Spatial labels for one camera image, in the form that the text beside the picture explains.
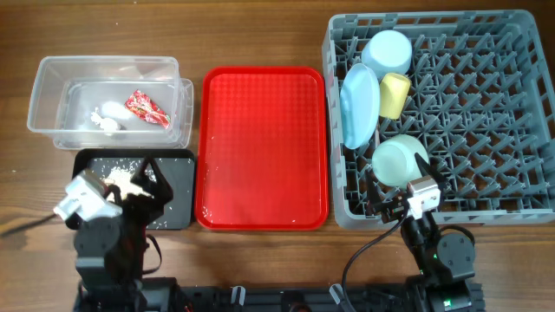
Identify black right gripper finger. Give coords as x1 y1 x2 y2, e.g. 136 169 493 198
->
365 170 382 215
415 153 445 185

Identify rice and food scraps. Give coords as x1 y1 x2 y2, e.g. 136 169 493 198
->
88 158 153 200

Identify light green bowl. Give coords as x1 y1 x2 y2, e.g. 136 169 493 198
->
371 134 429 189

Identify red snack wrapper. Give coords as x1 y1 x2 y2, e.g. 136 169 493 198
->
124 89 171 129

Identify yellow plastic cup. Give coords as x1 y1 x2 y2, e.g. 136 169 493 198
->
380 73 411 120

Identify light blue plate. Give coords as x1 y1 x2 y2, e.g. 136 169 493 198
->
340 63 381 150

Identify light blue small bowl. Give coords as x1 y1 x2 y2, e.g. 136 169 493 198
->
361 30 412 81

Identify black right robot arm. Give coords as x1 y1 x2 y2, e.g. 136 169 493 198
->
368 153 480 312

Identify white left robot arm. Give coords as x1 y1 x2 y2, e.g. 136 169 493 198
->
74 157 185 311

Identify black waste tray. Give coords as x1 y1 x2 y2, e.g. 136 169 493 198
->
73 148 196 231

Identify grey-blue dishwasher rack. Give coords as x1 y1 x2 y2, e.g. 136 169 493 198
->
322 10 554 230

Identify crumpled white tissue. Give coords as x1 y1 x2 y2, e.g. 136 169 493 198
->
90 107 121 132

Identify clear plastic bin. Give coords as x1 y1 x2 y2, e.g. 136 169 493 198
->
27 55 193 150

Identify red plastic tray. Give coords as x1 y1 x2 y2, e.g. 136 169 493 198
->
194 66 330 231

